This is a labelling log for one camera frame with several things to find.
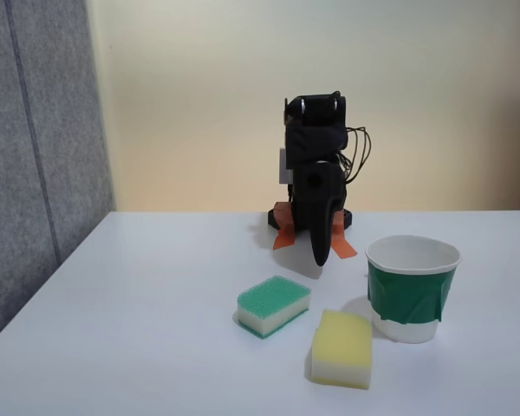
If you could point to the orange tape strip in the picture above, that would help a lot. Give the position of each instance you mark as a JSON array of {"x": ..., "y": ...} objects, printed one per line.
[
  {"x": 284, "y": 240},
  {"x": 344, "y": 249}
]

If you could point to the green and white sponge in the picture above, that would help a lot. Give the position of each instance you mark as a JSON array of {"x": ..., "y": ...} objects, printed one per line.
[{"x": 271, "y": 305}]

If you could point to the white paper cup green tape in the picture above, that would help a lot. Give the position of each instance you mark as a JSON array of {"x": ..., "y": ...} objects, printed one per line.
[{"x": 409, "y": 299}]

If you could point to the yellow and white sponge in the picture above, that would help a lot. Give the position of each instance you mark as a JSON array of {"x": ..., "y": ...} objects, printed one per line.
[{"x": 341, "y": 346}]

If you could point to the gray felt partition panel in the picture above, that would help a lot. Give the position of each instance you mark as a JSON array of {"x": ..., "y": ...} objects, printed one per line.
[{"x": 34, "y": 130}]

